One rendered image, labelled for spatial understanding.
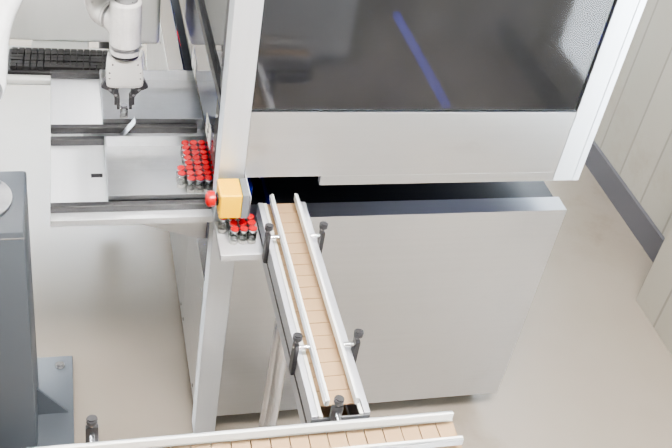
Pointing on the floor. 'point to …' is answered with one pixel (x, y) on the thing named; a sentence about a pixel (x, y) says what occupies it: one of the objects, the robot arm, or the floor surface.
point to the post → (229, 165)
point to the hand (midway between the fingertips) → (124, 100)
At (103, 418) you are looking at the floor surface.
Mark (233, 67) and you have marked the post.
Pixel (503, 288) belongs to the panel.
